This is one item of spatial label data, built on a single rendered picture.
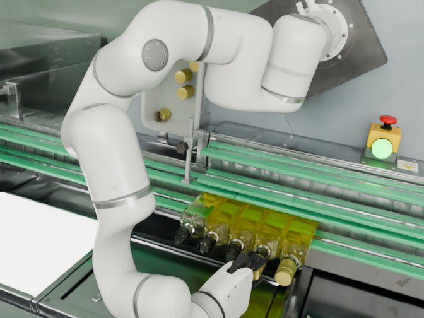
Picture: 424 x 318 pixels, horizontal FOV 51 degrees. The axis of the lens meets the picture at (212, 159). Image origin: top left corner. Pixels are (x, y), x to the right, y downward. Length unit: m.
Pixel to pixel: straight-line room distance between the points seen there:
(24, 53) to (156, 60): 1.25
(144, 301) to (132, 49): 0.34
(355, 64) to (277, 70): 0.33
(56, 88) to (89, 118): 1.37
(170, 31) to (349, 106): 0.65
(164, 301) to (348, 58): 0.69
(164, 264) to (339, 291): 0.43
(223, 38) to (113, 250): 0.36
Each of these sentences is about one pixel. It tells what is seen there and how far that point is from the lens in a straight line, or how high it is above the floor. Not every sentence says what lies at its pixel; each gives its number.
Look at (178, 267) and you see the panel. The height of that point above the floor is 1.07.
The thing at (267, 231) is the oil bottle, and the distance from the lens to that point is 0.97.
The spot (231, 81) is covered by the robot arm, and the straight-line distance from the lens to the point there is 0.72.
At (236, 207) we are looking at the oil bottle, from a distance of 1.05.
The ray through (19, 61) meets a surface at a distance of 1.80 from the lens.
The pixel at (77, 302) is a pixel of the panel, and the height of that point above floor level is 1.28.
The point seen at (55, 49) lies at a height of 0.41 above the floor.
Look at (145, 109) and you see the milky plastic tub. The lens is 1.24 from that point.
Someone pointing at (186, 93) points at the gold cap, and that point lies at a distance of 1.20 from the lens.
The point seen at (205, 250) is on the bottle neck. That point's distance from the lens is 0.95.
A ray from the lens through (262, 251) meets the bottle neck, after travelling 0.93.
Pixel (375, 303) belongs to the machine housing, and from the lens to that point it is 1.17.
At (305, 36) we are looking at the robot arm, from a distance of 0.77.
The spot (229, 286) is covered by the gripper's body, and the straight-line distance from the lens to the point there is 0.77.
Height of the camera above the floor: 1.88
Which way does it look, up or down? 60 degrees down
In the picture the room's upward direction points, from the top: 132 degrees counter-clockwise
